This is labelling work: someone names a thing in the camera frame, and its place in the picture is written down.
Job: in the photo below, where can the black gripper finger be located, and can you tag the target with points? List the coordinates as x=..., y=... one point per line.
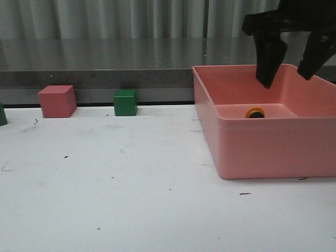
x=270, y=52
x=319, y=49

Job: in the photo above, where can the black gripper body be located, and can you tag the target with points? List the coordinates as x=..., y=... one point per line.
x=293, y=16

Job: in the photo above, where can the yellow push button switch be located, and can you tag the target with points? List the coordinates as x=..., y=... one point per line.
x=255, y=112

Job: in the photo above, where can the pink plastic bin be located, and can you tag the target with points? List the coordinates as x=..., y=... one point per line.
x=295, y=139

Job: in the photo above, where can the grey stone counter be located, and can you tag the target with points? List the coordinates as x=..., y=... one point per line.
x=160, y=70

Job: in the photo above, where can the green cube block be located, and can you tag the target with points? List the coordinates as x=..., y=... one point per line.
x=125, y=102

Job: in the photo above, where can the pink cube block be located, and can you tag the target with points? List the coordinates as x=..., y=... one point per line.
x=57, y=101

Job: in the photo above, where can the green block at left edge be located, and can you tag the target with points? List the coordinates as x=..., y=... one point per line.
x=3, y=118

